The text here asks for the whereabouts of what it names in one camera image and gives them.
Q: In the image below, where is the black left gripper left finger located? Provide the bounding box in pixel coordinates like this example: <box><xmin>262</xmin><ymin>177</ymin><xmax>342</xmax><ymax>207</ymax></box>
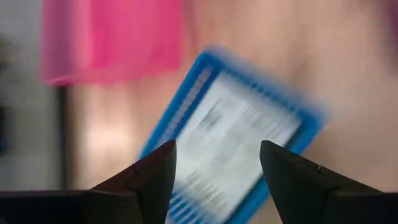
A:
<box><xmin>80</xmin><ymin>139</ymin><xmax>178</xmax><ymax>224</ymax></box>

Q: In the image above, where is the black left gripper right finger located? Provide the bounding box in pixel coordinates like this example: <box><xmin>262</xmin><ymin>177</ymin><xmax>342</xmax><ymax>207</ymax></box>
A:
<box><xmin>259</xmin><ymin>140</ymin><xmax>389</xmax><ymax>224</ymax></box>

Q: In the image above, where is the white printed product box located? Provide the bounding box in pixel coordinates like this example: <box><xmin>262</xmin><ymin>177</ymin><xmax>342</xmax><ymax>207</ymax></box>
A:
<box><xmin>169</xmin><ymin>72</ymin><xmax>303</xmax><ymax>223</ymax></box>

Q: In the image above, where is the pink translucent plastic bin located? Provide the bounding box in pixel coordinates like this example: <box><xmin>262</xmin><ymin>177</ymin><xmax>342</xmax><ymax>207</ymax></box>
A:
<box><xmin>40</xmin><ymin>0</ymin><xmax>185</xmax><ymax>86</ymax></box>

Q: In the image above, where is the blue plastic basket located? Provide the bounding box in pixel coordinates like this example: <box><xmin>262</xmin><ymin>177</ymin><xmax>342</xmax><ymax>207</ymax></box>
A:
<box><xmin>137</xmin><ymin>46</ymin><xmax>328</xmax><ymax>224</ymax></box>

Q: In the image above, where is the black aluminium table frame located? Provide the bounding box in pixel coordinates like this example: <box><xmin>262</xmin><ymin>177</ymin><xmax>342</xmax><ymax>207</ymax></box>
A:
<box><xmin>57</xmin><ymin>85</ymin><xmax>69</xmax><ymax>191</ymax></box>

